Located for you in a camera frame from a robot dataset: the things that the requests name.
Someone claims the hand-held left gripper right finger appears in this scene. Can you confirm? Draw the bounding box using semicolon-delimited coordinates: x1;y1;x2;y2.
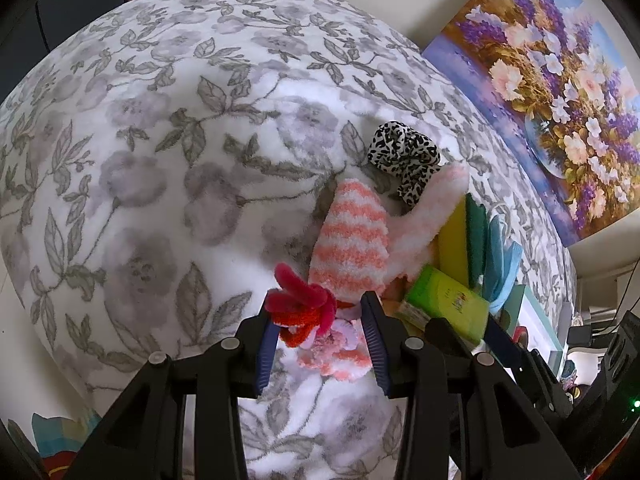
360;291;582;480

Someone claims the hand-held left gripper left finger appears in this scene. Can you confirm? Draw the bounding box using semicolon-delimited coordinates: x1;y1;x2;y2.
65;305;279;480

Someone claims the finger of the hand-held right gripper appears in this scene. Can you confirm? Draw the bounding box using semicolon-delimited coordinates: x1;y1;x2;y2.
425;316;482;361
482;315;573;418

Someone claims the green tissue packet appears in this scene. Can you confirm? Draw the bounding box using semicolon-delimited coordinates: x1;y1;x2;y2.
402;266;490;342

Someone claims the lilac scrunchie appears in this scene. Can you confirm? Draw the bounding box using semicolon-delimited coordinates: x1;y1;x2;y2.
305;307;368;353

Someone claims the red fuzzy sock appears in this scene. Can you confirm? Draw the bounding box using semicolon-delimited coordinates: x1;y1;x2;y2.
265;261;337;348

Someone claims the coral striped fuzzy sock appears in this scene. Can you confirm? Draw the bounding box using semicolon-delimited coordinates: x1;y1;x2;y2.
296;177;393;382

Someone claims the teal box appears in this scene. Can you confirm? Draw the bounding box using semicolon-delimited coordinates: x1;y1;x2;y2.
500;284;566;376

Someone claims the small dark box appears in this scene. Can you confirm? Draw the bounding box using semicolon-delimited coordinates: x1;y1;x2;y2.
569;325;597;347

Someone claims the blue face mask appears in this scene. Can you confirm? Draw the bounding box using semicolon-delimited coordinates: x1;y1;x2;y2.
480;215;523;313

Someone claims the yellow green sponge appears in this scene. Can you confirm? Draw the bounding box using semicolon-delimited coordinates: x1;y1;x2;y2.
436;192;488;288

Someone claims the pale pink striped fuzzy sock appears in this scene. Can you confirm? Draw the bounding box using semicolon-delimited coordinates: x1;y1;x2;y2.
387;162;471;281

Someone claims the leopard print scrunchie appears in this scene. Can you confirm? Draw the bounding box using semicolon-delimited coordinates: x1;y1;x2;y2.
367;121;443;208

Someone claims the grey floral fleece blanket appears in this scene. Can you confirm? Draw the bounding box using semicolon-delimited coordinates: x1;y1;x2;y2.
0;0;578;480

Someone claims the colourful printed bag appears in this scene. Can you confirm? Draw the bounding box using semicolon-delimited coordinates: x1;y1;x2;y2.
31;407;103;461

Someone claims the red cloth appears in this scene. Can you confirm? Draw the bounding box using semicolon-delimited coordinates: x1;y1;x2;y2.
40;452;88;480

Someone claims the floral painting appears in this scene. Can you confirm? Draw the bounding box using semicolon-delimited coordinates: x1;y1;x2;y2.
422;0;640;248

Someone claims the dark blue cabinet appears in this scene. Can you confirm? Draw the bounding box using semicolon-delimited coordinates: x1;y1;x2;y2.
0;0;128;106

